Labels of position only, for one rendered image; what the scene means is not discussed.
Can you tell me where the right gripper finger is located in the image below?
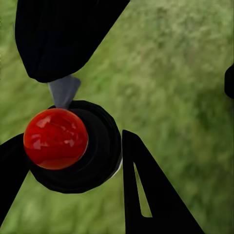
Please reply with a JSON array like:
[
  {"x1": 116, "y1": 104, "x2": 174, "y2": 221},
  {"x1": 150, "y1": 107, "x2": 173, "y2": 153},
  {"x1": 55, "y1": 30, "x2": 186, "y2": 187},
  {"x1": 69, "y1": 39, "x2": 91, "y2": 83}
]
[
  {"x1": 14, "y1": 0, "x2": 61, "y2": 78},
  {"x1": 35, "y1": 0, "x2": 130, "y2": 83}
]

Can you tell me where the pesticide atomizer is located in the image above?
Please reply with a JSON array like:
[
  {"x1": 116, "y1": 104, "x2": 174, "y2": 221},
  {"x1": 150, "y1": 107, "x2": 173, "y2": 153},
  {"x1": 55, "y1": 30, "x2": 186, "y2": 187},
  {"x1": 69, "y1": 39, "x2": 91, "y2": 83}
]
[{"x1": 23, "y1": 75, "x2": 123, "y2": 194}]

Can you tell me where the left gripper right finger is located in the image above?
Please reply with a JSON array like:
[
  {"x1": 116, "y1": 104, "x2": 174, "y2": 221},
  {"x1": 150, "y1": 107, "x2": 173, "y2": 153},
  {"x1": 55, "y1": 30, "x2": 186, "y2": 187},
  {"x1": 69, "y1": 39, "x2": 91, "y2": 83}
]
[{"x1": 122, "y1": 130, "x2": 204, "y2": 234}]

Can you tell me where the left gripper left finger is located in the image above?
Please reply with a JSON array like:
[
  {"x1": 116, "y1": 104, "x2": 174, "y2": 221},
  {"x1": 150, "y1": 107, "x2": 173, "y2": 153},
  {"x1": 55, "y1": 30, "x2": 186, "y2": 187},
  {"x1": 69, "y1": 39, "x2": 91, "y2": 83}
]
[{"x1": 0, "y1": 133, "x2": 30, "y2": 226}]

